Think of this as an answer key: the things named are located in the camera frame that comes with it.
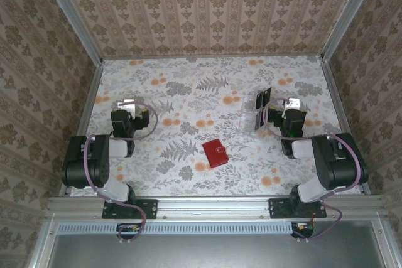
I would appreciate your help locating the clear acrylic card stand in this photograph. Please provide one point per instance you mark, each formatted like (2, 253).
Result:
(263, 98)

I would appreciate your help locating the red leather card holder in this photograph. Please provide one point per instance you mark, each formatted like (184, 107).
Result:
(216, 154)

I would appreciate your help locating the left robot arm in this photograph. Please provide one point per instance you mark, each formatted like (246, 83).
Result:
(94, 161)

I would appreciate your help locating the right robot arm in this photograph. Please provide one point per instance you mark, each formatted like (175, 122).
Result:
(333, 167)

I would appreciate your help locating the floral tablecloth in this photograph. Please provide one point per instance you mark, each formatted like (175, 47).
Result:
(188, 92)

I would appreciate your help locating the wide aluminium mounting beam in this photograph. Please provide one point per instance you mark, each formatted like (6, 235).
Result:
(213, 206)

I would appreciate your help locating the grey metal sheet panel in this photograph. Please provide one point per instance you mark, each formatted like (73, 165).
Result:
(204, 252)

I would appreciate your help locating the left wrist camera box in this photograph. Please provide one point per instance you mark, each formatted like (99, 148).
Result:
(127, 106)

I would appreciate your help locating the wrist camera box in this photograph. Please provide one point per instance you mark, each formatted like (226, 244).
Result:
(293, 102)
(127, 106)

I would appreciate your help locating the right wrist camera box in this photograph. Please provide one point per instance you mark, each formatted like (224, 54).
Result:
(293, 102)

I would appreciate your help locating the aluminium frame rail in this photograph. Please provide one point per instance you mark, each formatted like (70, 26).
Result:
(345, 123)
(90, 95)

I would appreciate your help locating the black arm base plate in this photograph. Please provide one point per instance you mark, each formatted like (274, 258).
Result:
(278, 208)
(147, 210)

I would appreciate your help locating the aluminium frame post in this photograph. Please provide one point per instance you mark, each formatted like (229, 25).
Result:
(347, 13)
(75, 20)

